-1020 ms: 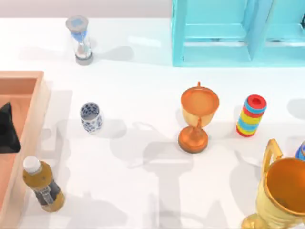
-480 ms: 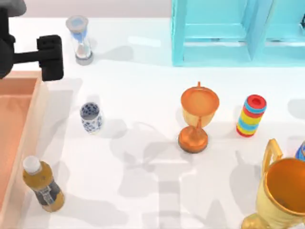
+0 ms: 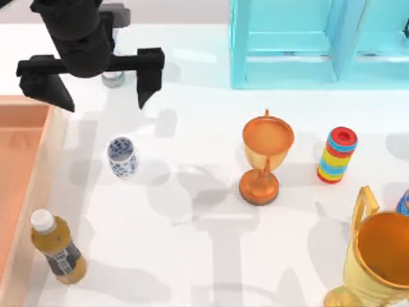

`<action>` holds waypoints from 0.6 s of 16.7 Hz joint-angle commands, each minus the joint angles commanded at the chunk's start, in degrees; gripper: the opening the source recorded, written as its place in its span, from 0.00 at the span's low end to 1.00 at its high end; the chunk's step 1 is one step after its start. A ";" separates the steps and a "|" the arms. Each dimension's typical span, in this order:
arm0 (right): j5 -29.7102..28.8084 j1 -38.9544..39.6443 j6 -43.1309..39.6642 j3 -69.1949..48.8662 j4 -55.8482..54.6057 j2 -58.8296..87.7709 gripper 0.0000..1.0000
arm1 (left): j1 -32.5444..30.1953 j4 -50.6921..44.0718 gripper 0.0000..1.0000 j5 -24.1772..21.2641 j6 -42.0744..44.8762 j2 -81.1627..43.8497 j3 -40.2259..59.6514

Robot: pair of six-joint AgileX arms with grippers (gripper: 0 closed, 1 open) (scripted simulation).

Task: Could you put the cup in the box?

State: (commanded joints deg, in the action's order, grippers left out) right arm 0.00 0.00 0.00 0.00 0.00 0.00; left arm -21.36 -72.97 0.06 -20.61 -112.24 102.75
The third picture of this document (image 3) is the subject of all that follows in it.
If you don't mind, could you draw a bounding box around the brown bottle with white cap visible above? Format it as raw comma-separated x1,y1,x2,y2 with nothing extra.
29,208,88,285

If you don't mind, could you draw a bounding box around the large gold trophy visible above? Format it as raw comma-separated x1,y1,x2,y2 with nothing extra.
321,185,409,307

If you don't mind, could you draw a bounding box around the blue and white cup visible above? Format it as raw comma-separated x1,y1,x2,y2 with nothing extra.
106,136,141,181

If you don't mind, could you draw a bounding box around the shallow salmon box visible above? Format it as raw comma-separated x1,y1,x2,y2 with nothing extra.
0,94,67,307

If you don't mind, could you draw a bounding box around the bronze trophy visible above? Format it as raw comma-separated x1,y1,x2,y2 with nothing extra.
238,109,295,207

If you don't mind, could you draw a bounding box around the light blue rack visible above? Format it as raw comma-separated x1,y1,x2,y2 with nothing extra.
229,0,409,91

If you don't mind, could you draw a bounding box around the stack of coloured rings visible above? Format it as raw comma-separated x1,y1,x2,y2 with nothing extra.
316,126,359,185

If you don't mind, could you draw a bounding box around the blue can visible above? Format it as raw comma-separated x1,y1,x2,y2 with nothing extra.
395,188,409,217

